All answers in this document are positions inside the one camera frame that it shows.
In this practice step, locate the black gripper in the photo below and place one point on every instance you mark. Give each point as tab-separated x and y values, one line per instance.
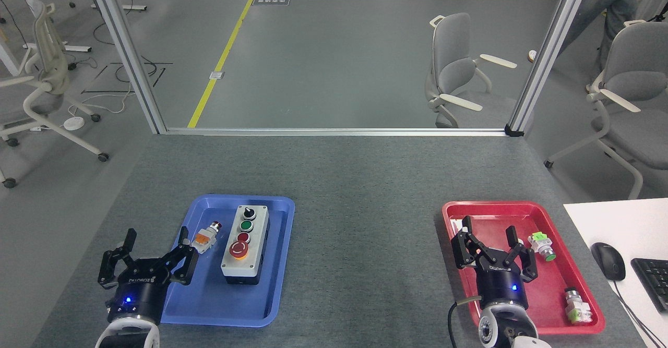
500	285
138	293

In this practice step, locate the grey control box with buttons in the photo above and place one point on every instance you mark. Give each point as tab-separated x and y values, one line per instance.
245	246

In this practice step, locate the red push button orange block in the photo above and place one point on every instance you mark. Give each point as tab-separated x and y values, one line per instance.
205	238

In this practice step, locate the silver push button green block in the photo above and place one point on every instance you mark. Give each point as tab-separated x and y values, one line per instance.
577	306

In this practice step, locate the red plastic tray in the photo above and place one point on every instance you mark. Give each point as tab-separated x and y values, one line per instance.
548	285

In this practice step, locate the blue plastic tray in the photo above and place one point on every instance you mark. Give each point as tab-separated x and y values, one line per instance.
235	296

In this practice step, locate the black computer mouse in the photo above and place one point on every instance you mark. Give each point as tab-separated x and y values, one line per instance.
608	261

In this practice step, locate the white side table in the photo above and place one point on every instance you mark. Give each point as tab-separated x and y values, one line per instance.
621	223

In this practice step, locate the white round floor device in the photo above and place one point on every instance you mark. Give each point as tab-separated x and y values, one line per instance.
73	123

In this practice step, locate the black keyboard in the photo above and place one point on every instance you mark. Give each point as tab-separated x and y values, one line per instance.
655	283

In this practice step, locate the grey office chair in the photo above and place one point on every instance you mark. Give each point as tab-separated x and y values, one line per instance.
451	66
634	103

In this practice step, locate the silver floor socket plate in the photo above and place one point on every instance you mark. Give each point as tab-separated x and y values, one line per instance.
216	75

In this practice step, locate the white mesh office chair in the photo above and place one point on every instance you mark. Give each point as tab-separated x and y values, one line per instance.
44	76

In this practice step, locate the white desk foot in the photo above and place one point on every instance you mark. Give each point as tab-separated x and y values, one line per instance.
73	48
130	7

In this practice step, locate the person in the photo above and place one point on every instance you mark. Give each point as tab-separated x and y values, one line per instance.
610	3

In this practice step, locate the black floor label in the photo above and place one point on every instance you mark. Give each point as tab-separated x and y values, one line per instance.
271	1

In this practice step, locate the green push button switch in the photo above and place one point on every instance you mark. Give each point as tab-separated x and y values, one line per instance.
541	246

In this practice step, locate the black corner bracket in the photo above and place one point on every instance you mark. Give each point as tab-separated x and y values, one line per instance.
514	130

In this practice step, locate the silver aluminium rail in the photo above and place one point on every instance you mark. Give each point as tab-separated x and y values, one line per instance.
334	131

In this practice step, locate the silver aluminium post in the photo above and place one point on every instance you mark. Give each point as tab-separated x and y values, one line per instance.
128	56
550	50

